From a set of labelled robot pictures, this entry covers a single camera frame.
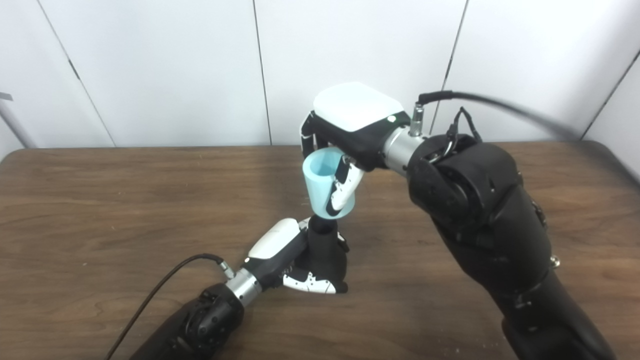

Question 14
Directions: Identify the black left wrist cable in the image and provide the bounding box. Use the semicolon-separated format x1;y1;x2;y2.
103;253;236;360

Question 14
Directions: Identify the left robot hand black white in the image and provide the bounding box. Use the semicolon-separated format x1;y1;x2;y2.
242;217;350;295

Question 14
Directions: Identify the light-blue hose piece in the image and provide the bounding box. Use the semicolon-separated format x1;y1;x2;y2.
301;147;357;221

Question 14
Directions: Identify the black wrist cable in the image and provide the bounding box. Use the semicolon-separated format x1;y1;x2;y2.
103;253;236;360
409;90;583;143

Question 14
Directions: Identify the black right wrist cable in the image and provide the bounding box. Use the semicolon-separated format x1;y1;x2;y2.
409;90;583;143

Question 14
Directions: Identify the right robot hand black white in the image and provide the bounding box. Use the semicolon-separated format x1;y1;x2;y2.
299;81;412;217

